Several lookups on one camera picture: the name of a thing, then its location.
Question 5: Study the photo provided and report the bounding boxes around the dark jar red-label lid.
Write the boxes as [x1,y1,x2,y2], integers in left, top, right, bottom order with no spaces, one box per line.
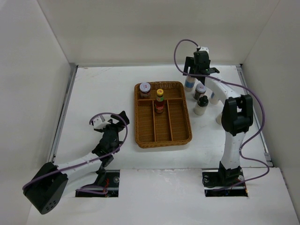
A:
[193,82,207,100]

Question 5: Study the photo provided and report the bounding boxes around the blue label silver-lid canister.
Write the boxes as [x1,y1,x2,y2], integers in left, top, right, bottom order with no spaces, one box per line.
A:
[184,75,196,92]

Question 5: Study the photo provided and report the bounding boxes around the white canister blue label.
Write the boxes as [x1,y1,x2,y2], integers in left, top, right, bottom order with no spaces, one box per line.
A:
[209,92,220,105]

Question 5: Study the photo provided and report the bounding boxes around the white bottle black cap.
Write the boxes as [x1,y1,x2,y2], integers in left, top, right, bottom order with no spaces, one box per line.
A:
[194,95,209,116]

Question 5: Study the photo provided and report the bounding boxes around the dark spice jar white lid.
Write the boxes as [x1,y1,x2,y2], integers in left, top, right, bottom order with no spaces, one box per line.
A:
[139,82,151,98]

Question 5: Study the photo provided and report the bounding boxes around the red sauce bottle yellow cap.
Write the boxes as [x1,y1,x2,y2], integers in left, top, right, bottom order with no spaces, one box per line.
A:
[154,89,165,113]

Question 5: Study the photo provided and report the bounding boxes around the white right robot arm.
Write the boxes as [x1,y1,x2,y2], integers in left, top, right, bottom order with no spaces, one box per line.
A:
[184,48,253,188]

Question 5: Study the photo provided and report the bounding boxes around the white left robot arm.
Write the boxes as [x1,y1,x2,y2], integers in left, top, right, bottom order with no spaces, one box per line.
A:
[22,111,130,215]

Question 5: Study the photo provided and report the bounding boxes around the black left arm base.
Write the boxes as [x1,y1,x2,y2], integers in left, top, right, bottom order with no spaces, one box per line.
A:
[75,168,120,198]

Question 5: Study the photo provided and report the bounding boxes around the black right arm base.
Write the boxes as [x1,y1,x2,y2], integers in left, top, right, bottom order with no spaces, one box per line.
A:
[202,164,248,197]

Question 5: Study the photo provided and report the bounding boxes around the salt grinder clear grey top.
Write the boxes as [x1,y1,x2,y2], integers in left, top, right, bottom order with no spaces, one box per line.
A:
[216,113,222,125]

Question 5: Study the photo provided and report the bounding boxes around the brown wicker divided tray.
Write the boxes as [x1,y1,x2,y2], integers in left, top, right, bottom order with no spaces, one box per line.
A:
[134,81,192,149]

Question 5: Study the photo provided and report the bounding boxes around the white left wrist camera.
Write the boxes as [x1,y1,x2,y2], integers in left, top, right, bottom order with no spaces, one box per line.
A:
[90,115,110,128]

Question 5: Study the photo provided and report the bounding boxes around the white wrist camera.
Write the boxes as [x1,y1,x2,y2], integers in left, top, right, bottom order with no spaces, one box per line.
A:
[90,115,110,128]
[196,46,209,53]

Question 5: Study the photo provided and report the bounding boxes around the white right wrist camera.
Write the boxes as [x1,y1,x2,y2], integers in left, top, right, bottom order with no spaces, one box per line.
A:
[196,46,209,53]

